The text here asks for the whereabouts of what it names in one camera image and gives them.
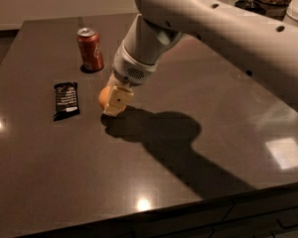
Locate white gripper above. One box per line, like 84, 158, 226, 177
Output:
102, 40, 158, 117

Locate orange fruit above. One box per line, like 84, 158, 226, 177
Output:
98, 86, 126, 116

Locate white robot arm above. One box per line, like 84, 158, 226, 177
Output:
99, 0, 298, 116

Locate black rxbar chocolate wrapper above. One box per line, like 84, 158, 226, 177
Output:
54, 81, 80, 121

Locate red soda can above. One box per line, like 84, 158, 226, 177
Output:
76, 28, 104, 71

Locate dark box on counter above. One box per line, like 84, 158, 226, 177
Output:
234, 0, 287, 20

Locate dark cabinet drawers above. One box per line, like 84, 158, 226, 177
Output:
21, 182, 298, 238

